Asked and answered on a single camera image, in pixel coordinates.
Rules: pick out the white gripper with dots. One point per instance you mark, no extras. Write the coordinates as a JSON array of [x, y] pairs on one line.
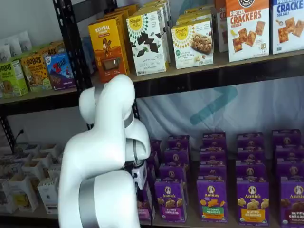
[[140, 177]]

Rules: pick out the purple Annie's box pink patch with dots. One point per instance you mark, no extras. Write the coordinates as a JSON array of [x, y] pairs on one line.
[[153, 159], [150, 173], [156, 146], [145, 209]]

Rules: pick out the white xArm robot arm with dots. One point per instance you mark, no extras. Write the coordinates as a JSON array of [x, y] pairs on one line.
[[99, 154]]

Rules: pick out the purple Annie's box violet patch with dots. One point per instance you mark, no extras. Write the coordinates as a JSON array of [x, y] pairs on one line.
[[171, 172], [169, 202], [175, 156], [178, 142]]

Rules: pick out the purple Annie's box green patch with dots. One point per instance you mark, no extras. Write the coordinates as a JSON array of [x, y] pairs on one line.
[[212, 171], [212, 154], [211, 202], [213, 140]]

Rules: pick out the white snack box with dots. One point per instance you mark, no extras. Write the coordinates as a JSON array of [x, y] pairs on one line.
[[41, 159], [12, 171], [28, 148], [50, 149], [7, 197], [23, 190], [33, 169], [48, 194]]

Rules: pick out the purple Annie's box orange patch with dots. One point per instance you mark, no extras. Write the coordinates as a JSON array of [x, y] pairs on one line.
[[250, 154], [250, 140], [253, 204], [250, 171]]

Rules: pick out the wooden shelf board white boxes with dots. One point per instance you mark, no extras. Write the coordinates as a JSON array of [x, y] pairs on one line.
[[28, 215]]

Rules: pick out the wooden shelf board Bobo's boxes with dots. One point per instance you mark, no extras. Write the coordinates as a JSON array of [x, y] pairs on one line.
[[47, 93]]

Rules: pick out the Simple Mills dark cookie box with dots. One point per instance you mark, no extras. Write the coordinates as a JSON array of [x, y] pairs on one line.
[[154, 6], [147, 47]]

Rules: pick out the blue Zbar box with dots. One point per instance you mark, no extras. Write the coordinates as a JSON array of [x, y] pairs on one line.
[[59, 71]]

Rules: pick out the orange Revival snack box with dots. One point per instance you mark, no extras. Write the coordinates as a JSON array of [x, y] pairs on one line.
[[107, 47], [123, 12]]

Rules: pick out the wooden shelf board cracker boxes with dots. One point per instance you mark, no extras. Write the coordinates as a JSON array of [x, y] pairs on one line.
[[219, 63]]

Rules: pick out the Simple Mills almond bar box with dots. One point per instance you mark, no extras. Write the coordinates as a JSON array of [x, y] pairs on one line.
[[192, 45], [199, 10], [194, 17]]

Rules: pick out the yellow Bobo's box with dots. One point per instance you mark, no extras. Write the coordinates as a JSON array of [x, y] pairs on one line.
[[35, 73]]

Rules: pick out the purple Annie's box brown bunnies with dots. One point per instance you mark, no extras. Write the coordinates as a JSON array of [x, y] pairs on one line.
[[293, 206], [288, 153], [286, 137], [291, 168]]

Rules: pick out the orange Bobo's box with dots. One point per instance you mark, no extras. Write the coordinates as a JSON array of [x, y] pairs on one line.
[[51, 50]]

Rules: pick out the green Bobo's box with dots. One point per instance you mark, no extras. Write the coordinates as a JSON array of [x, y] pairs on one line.
[[12, 80]]

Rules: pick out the red crackers box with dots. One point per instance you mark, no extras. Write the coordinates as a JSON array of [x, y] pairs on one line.
[[221, 28]]

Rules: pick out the orange pretzel crackers cheddar box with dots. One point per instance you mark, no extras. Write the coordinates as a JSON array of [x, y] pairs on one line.
[[247, 35]]

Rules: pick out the blue sea salt crackers box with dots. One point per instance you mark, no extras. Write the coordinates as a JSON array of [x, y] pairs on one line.
[[287, 31]]

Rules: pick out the white backdrop cloth teal logo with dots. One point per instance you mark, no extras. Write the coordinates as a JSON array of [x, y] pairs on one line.
[[261, 107]]

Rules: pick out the white stand-up pouch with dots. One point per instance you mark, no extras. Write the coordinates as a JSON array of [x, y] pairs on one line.
[[13, 46], [25, 41], [4, 53]]

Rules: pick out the black metal shelf frame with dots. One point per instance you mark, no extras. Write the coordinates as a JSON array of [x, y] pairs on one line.
[[35, 105], [213, 83]]

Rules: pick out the black wall plug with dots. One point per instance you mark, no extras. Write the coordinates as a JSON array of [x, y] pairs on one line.
[[21, 131]]

